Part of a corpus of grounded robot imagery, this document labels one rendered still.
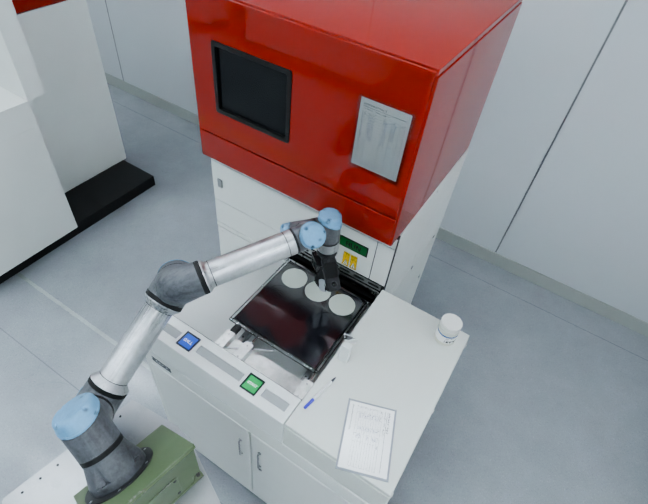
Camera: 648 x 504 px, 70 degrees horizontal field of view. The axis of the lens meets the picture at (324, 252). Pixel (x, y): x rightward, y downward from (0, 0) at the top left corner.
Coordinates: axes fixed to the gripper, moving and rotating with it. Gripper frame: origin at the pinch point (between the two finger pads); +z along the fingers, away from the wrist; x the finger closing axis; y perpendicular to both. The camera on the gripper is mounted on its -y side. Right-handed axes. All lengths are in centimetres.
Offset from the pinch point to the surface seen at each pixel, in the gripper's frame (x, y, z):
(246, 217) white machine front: 19.0, 46.1, 0.4
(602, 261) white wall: -189, 24, 64
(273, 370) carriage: 24.7, -21.0, 8.8
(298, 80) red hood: 5, 23, -69
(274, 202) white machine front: 9.8, 35.0, -14.9
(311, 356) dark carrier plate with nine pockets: 11.3, -20.4, 7.3
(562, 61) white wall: -147, 78, -38
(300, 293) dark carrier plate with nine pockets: 7.2, 6.5, 7.0
